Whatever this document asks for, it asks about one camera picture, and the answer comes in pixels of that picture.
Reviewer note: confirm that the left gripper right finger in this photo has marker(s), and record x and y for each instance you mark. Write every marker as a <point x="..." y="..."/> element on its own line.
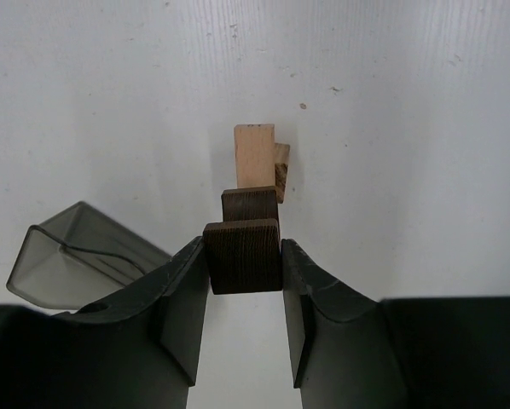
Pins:
<point x="349" y="351"/>

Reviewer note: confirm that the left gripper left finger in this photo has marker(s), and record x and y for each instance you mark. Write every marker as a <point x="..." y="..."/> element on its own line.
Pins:
<point x="136" y="348"/>

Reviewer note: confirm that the grey translucent plastic bin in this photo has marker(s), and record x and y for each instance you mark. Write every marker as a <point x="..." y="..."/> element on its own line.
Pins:
<point x="79" y="256"/>

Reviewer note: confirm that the dark wood arch block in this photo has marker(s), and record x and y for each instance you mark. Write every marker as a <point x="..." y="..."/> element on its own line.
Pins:
<point x="243" y="251"/>

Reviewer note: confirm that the striped brown wood block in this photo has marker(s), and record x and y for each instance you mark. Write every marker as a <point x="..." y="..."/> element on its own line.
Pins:
<point x="282" y="154"/>

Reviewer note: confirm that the light wood rectangular block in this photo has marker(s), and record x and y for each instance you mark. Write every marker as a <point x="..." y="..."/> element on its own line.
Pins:
<point x="255" y="155"/>

